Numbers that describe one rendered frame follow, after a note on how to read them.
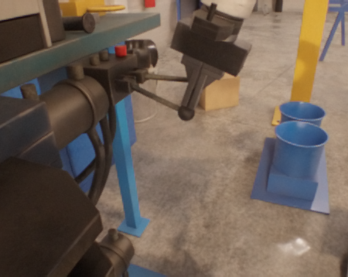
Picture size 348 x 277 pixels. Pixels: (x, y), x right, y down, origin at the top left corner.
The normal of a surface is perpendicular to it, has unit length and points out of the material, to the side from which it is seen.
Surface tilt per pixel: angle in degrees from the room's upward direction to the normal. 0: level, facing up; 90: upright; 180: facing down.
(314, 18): 90
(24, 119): 90
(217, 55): 90
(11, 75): 90
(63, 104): 49
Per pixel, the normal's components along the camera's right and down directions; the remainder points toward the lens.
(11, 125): 0.92, 0.16
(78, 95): 0.58, -0.55
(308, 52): -0.38, 0.48
